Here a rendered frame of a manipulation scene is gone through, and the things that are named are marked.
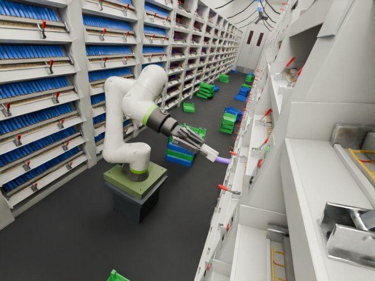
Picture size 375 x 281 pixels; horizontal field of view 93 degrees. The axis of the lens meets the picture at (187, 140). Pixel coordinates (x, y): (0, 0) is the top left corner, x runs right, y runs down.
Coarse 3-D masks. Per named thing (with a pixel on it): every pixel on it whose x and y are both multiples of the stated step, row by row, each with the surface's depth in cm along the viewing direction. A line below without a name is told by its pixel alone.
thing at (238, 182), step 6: (246, 144) 102; (246, 150) 99; (246, 156) 93; (240, 162) 89; (240, 168) 84; (246, 168) 84; (240, 174) 80; (234, 180) 77; (240, 180) 77; (234, 186) 73; (240, 186) 73; (228, 204) 65; (234, 204) 65; (228, 210) 63; (228, 216) 60; (222, 228) 52
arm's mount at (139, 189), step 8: (112, 168) 128; (120, 168) 130; (152, 168) 137; (160, 168) 139; (104, 176) 123; (112, 176) 122; (120, 176) 123; (152, 176) 130; (160, 176) 132; (120, 184) 119; (128, 184) 119; (136, 184) 120; (144, 184) 122; (152, 184) 124; (128, 192) 119; (136, 192) 115; (144, 192) 116
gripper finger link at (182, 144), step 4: (176, 140) 65; (180, 140) 65; (176, 144) 66; (180, 144) 66; (184, 144) 66; (188, 144) 65; (184, 148) 66; (188, 148) 66; (192, 148) 66; (196, 148) 66; (192, 152) 67
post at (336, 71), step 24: (360, 0) 17; (360, 24) 18; (312, 48) 27; (336, 48) 19; (360, 48) 19; (312, 72) 23; (336, 72) 20; (360, 72) 20; (312, 96) 22; (336, 96) 21; (360, 96) 20; (264, 168) 30; (264, 192) 30
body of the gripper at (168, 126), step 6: (168, 120) 68; (174, 120) 69; (162, 126) 68; (168, 126) 67; (174, 126) 68; (180, 126) 73; (162, 132) 69; (168, 132) 68; (174, 132) 68; (180, 138) 68
